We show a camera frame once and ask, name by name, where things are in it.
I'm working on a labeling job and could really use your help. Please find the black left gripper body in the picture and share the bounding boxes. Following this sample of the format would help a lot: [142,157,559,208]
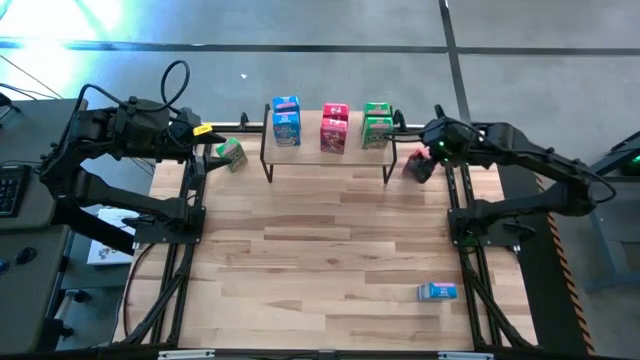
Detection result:
[167,106,214,191]

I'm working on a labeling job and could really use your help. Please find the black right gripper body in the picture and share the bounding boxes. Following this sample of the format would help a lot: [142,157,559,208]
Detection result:
[423,104,484,166]

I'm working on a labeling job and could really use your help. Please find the red Froot Loops cereal box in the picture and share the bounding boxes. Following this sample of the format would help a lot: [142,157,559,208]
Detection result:
[322,102,350,121]
[319,117,349,155]
[402,146,435,185]

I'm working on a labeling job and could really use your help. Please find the green Apple Jacks cereal box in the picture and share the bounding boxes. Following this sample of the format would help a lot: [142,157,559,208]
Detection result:
[214,137,249,174]
[363,101,394,118]
[361,115,395,150]

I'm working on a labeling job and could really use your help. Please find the blue Rice Krispies cereal box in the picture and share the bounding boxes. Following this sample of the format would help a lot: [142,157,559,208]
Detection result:
[417,281,459,302]
[271,95,302,114]
[272,110,303,148]

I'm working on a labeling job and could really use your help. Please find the black diagonal bar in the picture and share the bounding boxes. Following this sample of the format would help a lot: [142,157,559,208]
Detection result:
[52,198,137,256]

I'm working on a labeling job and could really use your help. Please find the white printed booklet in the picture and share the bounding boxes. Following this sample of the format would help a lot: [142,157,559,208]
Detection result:
[86,207,140,267]

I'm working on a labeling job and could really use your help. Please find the black mat with hazard stripe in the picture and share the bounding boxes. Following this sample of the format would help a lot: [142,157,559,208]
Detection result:
[492,144,597,357]

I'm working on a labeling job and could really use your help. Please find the dark operator desk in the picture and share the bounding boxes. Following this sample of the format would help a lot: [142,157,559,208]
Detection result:
[0,98,90,354]

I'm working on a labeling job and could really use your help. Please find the grey metal stand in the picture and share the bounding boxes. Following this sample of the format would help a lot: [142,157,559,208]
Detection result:
[549,128,640,295]

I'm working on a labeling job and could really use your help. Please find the black keyboard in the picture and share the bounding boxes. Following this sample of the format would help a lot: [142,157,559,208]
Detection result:
[0,163,33,220]

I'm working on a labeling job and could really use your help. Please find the black aluminium rig frame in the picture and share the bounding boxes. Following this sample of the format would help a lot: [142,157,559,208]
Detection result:
[112,122,539,360]

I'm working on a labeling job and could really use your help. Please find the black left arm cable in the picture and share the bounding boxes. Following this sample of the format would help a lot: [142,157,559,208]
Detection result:
[72,59,192,117]

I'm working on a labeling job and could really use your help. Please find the thin black floor cable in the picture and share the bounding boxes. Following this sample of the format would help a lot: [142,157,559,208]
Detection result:
[0,52,65,101]

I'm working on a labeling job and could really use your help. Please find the white bracket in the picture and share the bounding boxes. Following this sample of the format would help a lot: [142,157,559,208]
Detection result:
[437,351,496,360]
[157,349,216,360]

